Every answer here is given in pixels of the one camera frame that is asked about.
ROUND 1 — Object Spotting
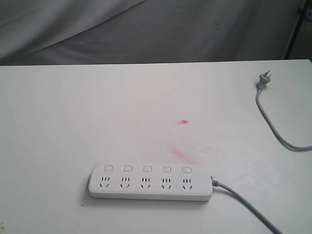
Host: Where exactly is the white five-outlet power strip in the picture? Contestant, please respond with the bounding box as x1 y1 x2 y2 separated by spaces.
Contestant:
88 162 213 201

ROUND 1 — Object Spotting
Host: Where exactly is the grey backdrop cloth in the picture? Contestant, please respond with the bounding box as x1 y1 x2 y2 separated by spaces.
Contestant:
0 0 305 65

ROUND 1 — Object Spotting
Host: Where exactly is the black tripod stand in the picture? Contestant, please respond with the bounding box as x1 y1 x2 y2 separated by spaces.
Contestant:
283 0 309 60

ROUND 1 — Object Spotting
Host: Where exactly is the grey power cord with plug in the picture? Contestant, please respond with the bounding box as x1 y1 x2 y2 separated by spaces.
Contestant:
211 69 312 234

